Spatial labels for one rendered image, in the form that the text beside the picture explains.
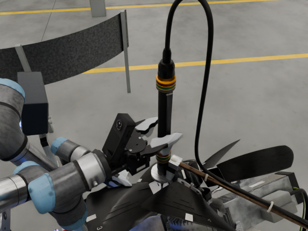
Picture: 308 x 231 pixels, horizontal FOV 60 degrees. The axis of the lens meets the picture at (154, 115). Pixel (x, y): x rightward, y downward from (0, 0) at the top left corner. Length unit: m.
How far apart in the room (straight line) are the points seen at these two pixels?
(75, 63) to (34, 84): 1.20
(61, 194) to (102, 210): 0.35
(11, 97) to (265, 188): 0.90
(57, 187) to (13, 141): 0.29
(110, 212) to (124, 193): 0.08
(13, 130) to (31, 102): 0.42
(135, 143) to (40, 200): 0.23
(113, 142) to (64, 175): 0.12
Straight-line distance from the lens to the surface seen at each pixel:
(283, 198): 1.05
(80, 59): 2.54
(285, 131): 3.02
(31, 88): 1.34
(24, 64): 2.40
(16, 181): 0.72
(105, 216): 0.92
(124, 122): 0.57
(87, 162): 0.61
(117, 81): 3.36
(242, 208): 1.04
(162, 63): 0.55
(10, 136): 0.84
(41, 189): 0.60
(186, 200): 0.72
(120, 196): 0.94
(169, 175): 0.80
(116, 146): 0.59
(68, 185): 0.60
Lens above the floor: 2.00
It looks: 44 degrees down
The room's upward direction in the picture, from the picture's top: straight up
